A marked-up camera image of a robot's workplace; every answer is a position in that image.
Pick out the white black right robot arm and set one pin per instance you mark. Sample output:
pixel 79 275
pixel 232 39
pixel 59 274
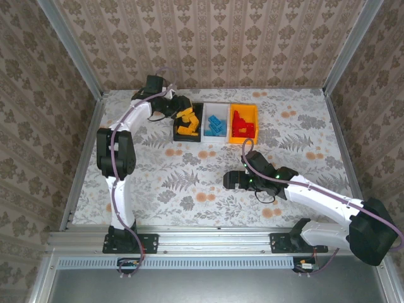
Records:
pixel 315 197

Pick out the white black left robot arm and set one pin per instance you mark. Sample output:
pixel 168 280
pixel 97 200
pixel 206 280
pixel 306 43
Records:
pixel 121 202

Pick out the floral patterned table cover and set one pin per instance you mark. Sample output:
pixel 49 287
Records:
pixel 221 202

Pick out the black plastic bin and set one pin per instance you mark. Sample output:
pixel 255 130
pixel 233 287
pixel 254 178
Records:
pixel 189 139

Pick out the white plastic bin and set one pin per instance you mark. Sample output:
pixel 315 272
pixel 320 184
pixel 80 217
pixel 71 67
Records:
pixel 217 109

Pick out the yellow plastic bin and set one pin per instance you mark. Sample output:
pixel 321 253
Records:
pixel 243 141

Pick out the small connector circuit board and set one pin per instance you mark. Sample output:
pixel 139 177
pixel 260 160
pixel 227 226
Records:
pixel 129 263
pixel 306 266

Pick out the grey metal panel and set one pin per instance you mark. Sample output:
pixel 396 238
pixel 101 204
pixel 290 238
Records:
pixel 221 287

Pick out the wide aluminium base rail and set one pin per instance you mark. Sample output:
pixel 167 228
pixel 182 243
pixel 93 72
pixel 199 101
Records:
pixel 214 240

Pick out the aluminium side rail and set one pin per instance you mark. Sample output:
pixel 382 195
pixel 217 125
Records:
pixel 340 132
pixel 92 132

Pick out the aluminium frame post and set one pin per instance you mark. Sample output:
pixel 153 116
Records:
pixel 71 47
pixel 351 47

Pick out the aluminium frame bar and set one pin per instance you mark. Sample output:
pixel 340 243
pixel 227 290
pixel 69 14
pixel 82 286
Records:
pixel 389 282
pixel 41 281

